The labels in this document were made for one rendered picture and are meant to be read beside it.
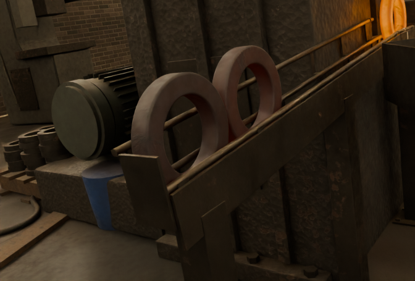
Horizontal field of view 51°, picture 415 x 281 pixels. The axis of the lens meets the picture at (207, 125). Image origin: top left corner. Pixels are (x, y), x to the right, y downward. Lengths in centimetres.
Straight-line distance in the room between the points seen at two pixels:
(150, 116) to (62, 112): 160
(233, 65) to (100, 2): 777
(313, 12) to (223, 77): 52
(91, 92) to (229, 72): 134
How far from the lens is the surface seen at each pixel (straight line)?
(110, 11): 856
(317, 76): 111
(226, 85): 71
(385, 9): 153
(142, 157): 58
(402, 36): 154
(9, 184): 303
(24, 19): 514
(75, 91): 204
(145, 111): 59
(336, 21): 132
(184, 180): 60
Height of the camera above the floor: 82
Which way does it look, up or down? 13 degrees down
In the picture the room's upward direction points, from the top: 9 degrees counter-clockwise
